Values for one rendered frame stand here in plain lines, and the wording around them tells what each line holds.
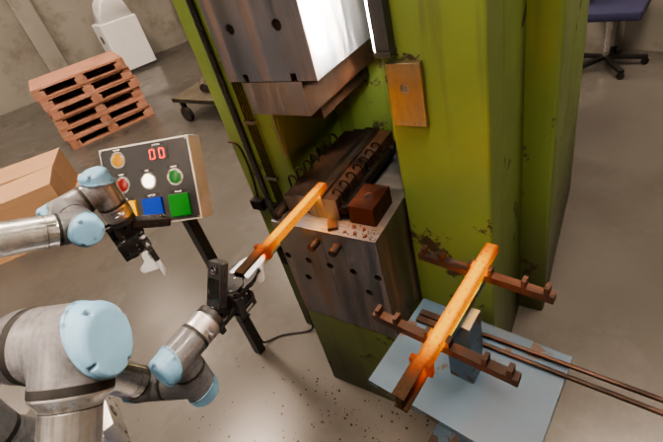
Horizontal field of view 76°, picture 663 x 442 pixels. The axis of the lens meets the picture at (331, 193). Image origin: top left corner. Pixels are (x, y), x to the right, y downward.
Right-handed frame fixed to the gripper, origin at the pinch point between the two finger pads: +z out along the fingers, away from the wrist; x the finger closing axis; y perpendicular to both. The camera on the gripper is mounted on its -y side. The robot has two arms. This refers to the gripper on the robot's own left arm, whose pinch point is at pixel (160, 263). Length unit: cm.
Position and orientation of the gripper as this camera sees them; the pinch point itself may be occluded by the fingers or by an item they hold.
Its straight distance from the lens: 142.4
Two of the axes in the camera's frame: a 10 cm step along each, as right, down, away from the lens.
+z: 2.3, 8.0, 5.6
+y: -7.6, 5.0, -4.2
